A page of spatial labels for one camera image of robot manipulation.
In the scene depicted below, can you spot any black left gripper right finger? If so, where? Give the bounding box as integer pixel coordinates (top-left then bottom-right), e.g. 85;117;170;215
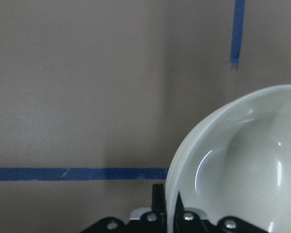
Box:
176;191;184;214

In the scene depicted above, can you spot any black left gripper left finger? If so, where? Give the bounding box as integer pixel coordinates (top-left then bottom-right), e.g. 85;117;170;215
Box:
151;183;165;214

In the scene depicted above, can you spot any white ceramic bowl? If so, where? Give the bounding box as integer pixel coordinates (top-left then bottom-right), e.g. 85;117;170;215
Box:
165;85;291;233

